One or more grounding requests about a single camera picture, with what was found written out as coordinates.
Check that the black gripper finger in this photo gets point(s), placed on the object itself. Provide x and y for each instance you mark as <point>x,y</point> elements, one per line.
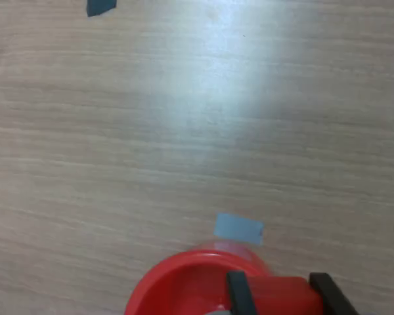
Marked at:
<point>333,297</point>
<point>240,293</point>

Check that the red cube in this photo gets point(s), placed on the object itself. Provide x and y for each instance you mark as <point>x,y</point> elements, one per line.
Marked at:
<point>282,295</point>

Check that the red plastic cup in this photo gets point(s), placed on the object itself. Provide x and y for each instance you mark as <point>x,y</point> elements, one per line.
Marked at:
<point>184,282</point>

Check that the blue tape piece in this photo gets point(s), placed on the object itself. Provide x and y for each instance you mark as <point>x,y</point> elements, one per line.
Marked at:
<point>238,228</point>

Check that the dark tape strip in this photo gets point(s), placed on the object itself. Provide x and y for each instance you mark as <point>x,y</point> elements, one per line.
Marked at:
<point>100,7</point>

